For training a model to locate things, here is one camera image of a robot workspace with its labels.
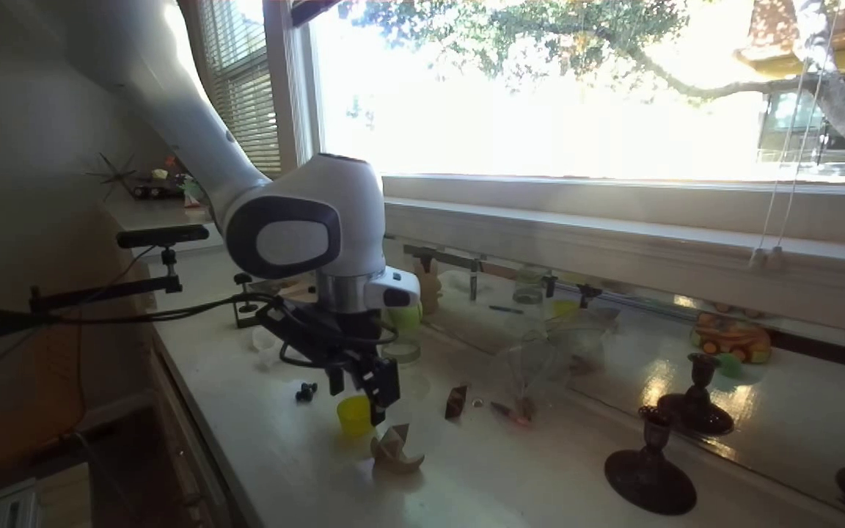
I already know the orange toy car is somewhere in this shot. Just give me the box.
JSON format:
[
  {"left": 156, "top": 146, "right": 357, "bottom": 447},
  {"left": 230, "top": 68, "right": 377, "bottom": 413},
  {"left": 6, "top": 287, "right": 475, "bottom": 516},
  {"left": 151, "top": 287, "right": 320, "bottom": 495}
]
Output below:
[{"left": 688, "top": 312, "right": 773, "bottom": 368}]

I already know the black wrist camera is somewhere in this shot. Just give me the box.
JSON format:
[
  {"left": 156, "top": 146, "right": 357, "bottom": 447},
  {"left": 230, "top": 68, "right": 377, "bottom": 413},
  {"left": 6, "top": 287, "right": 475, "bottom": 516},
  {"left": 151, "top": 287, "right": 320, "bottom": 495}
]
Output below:
[{"left": 255, "top": 296, "right": 324, "bottom": 371}]

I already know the black clamp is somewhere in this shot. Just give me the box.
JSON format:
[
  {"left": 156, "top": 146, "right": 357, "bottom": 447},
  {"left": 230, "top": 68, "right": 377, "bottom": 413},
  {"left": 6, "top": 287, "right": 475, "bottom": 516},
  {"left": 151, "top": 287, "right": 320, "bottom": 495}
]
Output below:
[{"left": 227, "top": 269, "right": 260, "bottom": 332}]

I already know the white blind cord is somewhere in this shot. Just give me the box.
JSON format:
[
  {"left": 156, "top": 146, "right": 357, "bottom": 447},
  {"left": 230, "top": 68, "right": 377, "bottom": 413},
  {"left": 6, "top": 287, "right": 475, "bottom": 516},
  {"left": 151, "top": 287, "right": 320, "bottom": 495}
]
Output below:
[{"left": 747, "top": 55, "right": 836, "bottom": 272}]

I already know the small brown wooden piece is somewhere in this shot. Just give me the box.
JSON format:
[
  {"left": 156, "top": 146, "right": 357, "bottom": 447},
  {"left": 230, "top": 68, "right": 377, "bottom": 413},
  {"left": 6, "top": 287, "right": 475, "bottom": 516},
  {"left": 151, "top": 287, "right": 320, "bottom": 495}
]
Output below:
[{"left": 443, "top": 382, "right": 468, "bottom": 426}]

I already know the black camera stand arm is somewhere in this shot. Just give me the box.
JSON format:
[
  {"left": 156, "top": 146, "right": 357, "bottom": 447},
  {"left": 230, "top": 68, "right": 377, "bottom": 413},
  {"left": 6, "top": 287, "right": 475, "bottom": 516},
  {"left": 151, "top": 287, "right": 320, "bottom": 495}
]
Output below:
[{"left": 0, "top": 246, "right": 185, "bottom": 352}]

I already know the mirror panel along counter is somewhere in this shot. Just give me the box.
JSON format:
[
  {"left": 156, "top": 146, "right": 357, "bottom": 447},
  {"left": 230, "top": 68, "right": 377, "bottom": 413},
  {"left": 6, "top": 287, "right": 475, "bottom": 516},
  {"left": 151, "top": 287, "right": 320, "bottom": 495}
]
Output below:
[{"left": 380, "top": 214, "right": 845, "bottom": 393}]

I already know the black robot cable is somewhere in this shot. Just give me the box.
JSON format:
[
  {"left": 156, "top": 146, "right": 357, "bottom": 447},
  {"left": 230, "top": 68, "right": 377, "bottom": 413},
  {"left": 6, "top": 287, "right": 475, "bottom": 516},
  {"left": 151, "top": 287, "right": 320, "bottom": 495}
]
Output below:
[{"left": 0, "top": 290, "right": 277, "bottom": 332}]

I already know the black stereo camera bar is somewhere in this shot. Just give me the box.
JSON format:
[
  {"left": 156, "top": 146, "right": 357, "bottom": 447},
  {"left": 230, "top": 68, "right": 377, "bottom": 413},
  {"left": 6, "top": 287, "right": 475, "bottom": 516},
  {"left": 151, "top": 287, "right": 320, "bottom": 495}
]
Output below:
[{"left": 114, "top": 224, "right": 210, "bottom": 249}]

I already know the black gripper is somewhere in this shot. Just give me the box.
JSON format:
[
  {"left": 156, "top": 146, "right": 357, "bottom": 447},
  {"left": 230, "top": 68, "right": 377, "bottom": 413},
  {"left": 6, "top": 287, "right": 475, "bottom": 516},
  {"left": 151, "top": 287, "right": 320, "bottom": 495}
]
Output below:
[{"left": 313, "top": 308, "right": 401, "bottom": 429}]

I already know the dark candlestick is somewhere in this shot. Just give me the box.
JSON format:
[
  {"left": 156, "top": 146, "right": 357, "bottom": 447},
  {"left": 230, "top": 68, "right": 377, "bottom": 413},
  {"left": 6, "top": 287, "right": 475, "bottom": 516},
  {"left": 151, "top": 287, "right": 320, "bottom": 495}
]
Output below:
[{"left": 604, "top": 404, "right": 698, "bottom": 520}]

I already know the clear glass jar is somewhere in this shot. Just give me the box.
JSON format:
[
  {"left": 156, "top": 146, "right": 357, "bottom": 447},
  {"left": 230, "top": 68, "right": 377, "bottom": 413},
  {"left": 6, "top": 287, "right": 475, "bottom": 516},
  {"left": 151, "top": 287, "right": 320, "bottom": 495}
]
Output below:
[{"left": 386, "top": 332, "right": 426, "bottom": 365}]

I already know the white plastic bag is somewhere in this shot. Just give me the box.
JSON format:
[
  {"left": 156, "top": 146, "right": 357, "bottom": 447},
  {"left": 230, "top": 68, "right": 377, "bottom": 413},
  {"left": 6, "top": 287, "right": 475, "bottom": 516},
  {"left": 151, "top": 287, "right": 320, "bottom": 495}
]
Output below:
[{"left": 245, "top": 325, "right": 288, "bottom": 374}]

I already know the clear plastic container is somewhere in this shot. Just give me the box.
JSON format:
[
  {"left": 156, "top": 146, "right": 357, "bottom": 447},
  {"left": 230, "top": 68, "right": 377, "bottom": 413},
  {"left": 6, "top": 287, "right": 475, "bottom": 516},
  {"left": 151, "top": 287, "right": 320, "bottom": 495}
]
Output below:
[{"left": 497, "top": 312, "right": 621, "bottom": 422}]

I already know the window with white frame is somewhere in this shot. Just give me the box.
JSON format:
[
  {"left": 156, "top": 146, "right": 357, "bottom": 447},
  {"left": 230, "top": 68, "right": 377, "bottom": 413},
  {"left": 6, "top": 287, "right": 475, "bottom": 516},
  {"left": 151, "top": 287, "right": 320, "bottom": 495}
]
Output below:
[{"left": 263, "top": 0, "right": 845, "bottom": 246}]

